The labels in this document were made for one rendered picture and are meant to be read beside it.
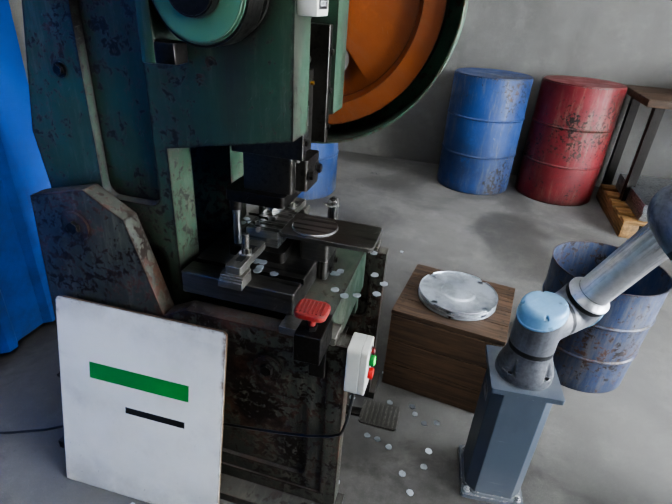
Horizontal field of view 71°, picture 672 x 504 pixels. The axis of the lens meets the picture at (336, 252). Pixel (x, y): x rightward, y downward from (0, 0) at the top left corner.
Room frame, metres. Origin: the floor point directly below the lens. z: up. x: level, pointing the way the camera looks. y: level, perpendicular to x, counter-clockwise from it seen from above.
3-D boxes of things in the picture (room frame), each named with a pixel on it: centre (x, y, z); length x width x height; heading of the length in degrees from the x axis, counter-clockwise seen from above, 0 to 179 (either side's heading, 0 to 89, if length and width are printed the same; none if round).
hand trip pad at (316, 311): (0.81, 0.04, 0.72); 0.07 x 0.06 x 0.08; 76
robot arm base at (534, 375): (1.01, -0.54, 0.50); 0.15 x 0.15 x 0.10
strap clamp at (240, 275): (1.02, 0.22, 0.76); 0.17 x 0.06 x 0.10; 166
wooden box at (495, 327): (1.51, -0.47, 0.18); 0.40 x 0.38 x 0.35; 69
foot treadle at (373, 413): (1.15, 0.05, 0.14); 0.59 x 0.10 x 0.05; 76
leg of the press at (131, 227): (0.96, 0.38, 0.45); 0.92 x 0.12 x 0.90; 76
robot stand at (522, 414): (1.01, -0.54, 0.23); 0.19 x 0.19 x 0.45; 81
